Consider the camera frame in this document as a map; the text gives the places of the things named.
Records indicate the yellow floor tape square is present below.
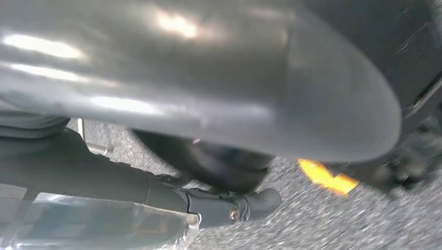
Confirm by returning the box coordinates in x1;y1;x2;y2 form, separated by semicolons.
298;158;360;196

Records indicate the black robot body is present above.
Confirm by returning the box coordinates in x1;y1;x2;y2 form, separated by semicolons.
305;0;442;194

